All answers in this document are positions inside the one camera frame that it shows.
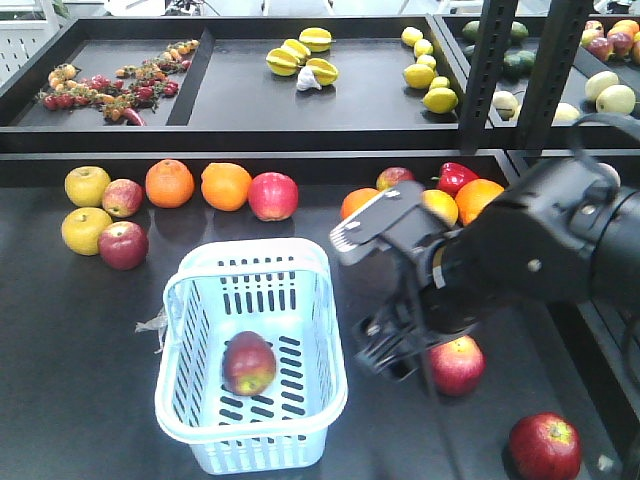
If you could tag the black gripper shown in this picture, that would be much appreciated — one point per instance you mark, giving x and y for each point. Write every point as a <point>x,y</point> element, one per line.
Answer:
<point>416,317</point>

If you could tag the dark red apple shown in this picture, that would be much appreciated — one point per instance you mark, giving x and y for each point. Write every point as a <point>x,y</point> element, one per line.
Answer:
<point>545,446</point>
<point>457,366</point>
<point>249,364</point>
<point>391,176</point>
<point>123,245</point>

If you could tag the light blue plastic basket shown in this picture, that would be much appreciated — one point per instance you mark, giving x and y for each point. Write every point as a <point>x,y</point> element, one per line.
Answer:
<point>280,289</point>

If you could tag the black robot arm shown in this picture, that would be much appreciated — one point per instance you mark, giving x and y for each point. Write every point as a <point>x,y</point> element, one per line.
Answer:
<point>565,232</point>

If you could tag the yellow round fruit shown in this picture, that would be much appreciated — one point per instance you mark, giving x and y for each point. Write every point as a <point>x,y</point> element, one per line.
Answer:
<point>441,204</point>

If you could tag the orange with navel left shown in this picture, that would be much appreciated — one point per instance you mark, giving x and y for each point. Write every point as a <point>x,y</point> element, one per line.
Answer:
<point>356,199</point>

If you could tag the dark red apple behind oranges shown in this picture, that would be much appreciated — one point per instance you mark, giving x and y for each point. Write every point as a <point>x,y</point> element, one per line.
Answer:
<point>391,176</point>

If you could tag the orange right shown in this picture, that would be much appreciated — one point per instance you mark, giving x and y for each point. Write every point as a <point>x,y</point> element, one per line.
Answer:
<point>474,196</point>

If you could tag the red bell pepper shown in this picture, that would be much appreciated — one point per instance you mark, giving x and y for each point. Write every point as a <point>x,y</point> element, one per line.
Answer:
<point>453,176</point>

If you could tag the red apple beside oranges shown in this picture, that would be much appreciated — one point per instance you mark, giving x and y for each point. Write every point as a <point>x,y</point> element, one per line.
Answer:
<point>273,196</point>

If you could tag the white garlic bulb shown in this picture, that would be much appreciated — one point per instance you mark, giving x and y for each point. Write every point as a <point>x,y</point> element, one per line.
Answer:
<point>306,80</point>

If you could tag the orange far left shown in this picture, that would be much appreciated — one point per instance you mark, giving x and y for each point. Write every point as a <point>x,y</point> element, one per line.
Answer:
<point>169,184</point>

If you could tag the small pink apple left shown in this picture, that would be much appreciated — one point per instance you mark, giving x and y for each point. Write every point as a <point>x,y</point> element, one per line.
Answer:
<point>122,198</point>

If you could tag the yellow starfruit back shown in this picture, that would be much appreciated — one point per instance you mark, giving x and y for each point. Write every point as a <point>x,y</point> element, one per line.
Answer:
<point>316,39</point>

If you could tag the yellow apple front left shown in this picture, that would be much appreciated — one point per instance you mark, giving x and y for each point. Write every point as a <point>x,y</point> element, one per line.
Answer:
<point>82,227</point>

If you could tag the yellow apple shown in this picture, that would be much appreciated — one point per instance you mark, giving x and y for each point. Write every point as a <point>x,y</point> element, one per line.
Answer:
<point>85,185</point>
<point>82,227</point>

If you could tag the black wooden fruit display stand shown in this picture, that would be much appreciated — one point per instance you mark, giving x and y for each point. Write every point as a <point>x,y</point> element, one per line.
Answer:
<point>78,382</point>

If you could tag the yellow apple back left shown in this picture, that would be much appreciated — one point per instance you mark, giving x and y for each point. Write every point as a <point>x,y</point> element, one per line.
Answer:
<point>85,185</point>

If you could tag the cherry tomato vine cluster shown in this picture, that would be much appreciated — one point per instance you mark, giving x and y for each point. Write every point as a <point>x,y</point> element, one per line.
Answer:
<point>121,98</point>

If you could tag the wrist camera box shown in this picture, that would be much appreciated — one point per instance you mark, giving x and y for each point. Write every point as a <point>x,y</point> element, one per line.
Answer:
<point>394,218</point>

